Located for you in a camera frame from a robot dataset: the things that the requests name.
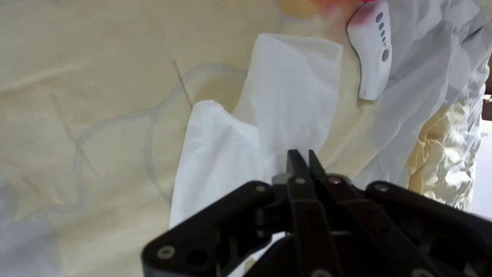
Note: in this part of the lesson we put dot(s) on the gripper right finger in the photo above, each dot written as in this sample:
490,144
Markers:
403,223

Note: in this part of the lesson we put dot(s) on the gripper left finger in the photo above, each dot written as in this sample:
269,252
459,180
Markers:
215,223

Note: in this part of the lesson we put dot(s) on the bed with cream quilt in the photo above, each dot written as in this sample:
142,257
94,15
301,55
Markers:
96,115

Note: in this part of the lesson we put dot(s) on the white paper napkin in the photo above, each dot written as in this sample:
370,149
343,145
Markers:
292,96
219,161

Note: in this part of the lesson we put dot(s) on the white sheer sheet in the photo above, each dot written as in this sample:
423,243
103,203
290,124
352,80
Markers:
426,77

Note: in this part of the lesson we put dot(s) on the white remote control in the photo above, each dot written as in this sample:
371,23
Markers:
372,50

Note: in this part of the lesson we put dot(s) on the orange yellow object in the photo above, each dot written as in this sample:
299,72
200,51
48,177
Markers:
303,5

